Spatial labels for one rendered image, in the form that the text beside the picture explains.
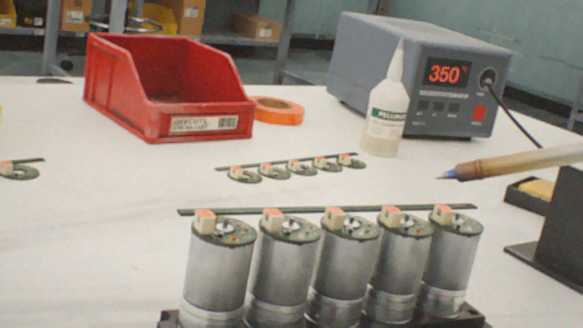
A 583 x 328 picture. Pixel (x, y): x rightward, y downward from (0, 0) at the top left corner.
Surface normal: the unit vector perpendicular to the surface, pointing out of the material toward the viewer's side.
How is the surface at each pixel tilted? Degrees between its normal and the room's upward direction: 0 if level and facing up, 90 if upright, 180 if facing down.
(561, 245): 90
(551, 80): 90
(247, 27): 89
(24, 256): 0
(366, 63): 90
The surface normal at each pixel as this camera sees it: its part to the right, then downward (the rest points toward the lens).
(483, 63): 0.42, 0.33
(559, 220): -0.80, 0.04
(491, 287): 0.18, -0.94
